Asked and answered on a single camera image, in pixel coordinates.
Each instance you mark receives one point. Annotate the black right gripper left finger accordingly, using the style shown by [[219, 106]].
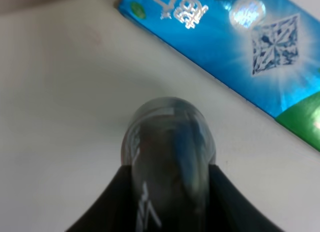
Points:
[[114, 210]]

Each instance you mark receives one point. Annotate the black squeeze tube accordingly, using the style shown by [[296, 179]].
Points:
[[169, 147]]

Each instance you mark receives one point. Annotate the blue green toothpaste box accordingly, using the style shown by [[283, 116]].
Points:
[[267, 51]]

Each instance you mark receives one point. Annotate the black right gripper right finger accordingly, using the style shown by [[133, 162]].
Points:
[[229, 210]]

